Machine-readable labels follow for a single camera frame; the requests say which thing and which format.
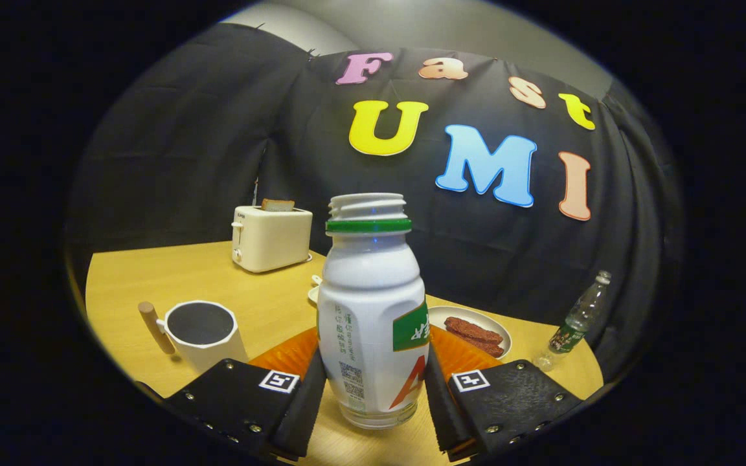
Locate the cream toaster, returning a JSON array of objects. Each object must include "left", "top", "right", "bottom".
[{"left": 231, "top": 205, "right": 314, "bottom": 274}]

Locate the black backdrop cloth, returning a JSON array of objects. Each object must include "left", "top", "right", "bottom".
[{"left": 65, "top": 23, "right": 684, "bottom": 383}]

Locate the white juice bottle green label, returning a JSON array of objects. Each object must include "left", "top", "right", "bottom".
[{"left": 317, "top": 192, "right": 431, "bottom": 430}]

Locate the brown meat patty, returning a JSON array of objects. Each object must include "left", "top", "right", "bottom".
[
  {"left": 444, "top": 316, "right": 504, "bottom": 344},
  {"left": 446, "top": 327, "right": 505, "bottom": 358}
]

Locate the wooden table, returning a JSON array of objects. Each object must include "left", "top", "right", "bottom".
[{"left": 85, "top": 241, "right": 605, "bottom": 466}]

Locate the clear plastic water bottle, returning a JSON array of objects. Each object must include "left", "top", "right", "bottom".
[{"left": 532, "top": 271, "right": 612, "bottom": 372}]

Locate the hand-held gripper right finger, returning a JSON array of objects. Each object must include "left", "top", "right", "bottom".
[{"left": 424, "top": 324, "right": 613, "bottom": 461}]

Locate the white cup with wooden handle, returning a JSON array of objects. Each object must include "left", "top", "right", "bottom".
[{"left": 138, "top": 300, "right": 249, "bottom": 374}]

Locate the white round plate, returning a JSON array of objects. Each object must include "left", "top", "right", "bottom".
[{"left": 427, "top": 305, "right": 513, "bottom": 361}]

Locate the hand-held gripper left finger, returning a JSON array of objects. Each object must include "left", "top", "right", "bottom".
[{"left": 137, "top": 327, "right": 328, "bottom": 461}]

